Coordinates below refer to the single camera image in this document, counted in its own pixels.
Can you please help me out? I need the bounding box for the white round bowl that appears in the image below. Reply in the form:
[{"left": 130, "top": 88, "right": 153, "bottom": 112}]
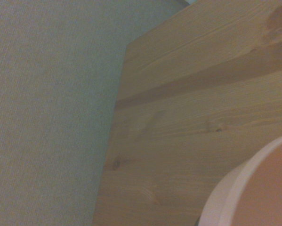
[{"left": 199, "top": 133, "right": 282, "bottom": 226}]

